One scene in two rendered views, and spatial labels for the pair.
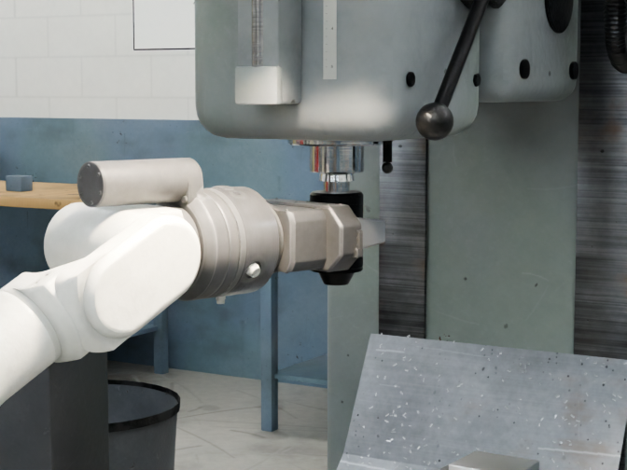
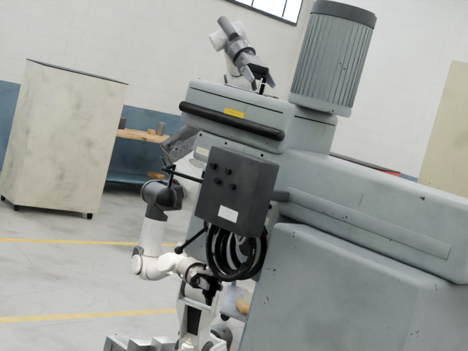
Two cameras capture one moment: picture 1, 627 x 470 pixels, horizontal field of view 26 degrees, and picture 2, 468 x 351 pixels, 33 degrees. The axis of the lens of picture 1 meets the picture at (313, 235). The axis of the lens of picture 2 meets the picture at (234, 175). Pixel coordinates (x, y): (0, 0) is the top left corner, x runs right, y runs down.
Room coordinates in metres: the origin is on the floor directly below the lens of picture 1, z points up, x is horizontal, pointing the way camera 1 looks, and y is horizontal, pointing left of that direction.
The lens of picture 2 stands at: (1.71, -2.57, 1.90)
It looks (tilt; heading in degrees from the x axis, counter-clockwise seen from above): 6 degrees down; 102
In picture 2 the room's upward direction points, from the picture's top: 14 degrees clockwise
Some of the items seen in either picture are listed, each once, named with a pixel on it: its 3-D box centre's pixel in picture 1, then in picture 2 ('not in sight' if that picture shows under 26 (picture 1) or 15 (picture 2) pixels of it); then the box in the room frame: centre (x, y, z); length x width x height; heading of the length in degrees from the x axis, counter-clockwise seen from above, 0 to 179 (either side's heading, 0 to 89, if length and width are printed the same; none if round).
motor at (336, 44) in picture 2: not in sight; (331, 59); (1.40, -0.15, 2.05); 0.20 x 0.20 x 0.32
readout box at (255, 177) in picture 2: not in sight; (234, 190); (1.28, -0.46, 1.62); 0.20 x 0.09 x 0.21; 150
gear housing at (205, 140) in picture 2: not in sight; (253, 159); (1.22, -0.04, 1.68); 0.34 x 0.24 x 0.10; 150
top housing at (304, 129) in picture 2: not in sight; (257, 118); (1.20, -0.03, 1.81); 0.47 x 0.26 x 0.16; 150
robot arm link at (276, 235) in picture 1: (259, 241); (198, 276); (1.12, 0.04, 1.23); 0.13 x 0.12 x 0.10; 45
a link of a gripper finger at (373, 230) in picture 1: (361, 233); (203, 284); (1.17, -0.04, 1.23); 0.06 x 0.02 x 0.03; 135
